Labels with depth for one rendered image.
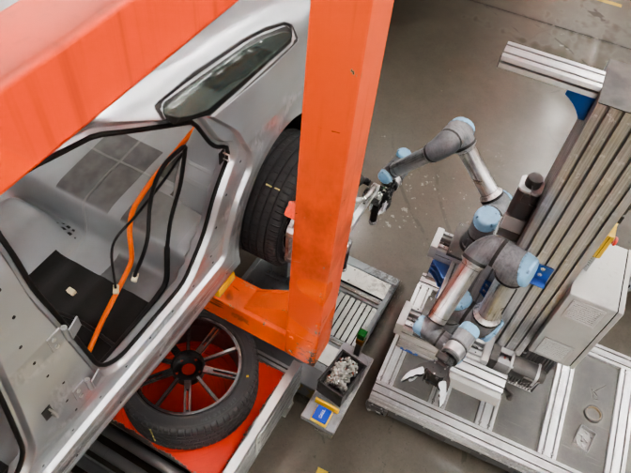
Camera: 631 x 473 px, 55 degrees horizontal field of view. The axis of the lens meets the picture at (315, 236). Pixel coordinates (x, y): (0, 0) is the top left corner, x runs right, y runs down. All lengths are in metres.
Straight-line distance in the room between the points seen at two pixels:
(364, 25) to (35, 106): 0.96
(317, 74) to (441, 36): 4.30
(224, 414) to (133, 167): 1.20
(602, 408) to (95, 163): 2.82
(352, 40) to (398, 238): 2.63
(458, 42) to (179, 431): 4.27
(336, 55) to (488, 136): 3.45
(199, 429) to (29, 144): 2.21
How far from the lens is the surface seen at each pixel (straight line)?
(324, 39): 1.60
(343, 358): 2.92
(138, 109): 1.97
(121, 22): 0.79
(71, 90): 0.76
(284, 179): 2.74
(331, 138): 1.78
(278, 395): 2.99
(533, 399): 3.47
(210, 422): 2.83
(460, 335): 2.26
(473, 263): 2.29
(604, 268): 2.70
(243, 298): 2.90
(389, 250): 4.00
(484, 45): 5.94
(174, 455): 3.05
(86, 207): 2.94
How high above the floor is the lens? 3.14
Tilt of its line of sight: 52 degrees down
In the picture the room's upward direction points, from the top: 7 degrees clockwise
